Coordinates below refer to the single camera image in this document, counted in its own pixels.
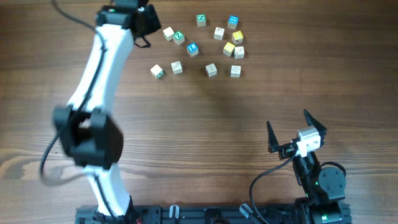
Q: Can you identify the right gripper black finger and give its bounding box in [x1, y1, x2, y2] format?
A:
[267, 121, 279, 152]
[303, 109, 327, 137]

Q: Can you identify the plain wooden block green side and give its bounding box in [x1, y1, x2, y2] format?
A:
[163, 27, 174, 41]

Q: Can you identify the wooden block sketch picture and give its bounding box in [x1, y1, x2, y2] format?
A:
[234, 46, 245, 59]

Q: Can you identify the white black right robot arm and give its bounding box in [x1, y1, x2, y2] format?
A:
[267, 110, 352, 224]

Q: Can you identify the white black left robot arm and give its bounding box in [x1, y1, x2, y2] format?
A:
[53, 1, 161, 223]

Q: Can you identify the green Z wooden block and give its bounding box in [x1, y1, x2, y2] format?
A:
[172, 30, 185, 45]

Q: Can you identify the wooden block green A side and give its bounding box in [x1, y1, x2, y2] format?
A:
[150, 64, 164, 79]

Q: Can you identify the blue L wooden block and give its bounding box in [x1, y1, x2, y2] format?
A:
[187, 42, 198, 57]

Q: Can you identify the green N wooden block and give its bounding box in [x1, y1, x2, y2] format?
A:
[196, 14, 206, 27]

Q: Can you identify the wooden block fox picture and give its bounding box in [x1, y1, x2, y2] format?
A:
[171, 61, 182, 75]

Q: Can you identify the wooden block monkey picture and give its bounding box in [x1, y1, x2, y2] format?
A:
[214, 27, 224, 40]

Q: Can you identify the wooden block red drawing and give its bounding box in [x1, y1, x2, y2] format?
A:
[205, 63, 217, 77]

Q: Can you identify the wooden block grey drawing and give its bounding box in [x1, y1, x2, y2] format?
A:
[231, 65, 241, 78]

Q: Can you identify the blue H wooden block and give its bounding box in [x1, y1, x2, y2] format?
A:
[228, 15, 239, 29]

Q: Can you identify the yellow K wooden block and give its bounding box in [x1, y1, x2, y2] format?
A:
[232, 30, 244, 44]

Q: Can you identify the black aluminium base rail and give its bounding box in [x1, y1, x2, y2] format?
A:
[75, 204, 353, 224]

